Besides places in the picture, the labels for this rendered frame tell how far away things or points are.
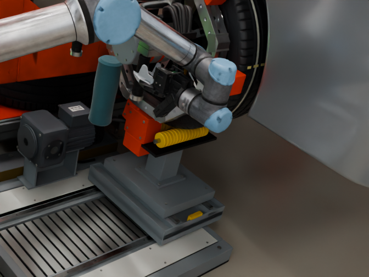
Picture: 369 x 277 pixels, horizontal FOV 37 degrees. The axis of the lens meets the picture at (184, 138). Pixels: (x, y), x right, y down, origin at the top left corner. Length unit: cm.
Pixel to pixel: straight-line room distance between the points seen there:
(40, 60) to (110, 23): 108
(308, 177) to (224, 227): 80
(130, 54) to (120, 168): 66
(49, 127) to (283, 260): 116
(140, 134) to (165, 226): 40
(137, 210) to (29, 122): 55
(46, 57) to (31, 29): 108
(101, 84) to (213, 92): 65
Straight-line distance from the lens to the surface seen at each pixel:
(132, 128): 212
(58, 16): 122
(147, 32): 145
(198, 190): 235
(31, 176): 241
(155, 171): 232
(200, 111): 152
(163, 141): 203
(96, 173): 243
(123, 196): 232
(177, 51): 151
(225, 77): 147
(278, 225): 272
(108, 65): 200
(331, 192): 316
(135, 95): 174
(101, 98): 206
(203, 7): 180
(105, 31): 122
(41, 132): 218
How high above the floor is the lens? 151
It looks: 28 degrees down
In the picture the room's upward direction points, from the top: 15 degrees clockwise
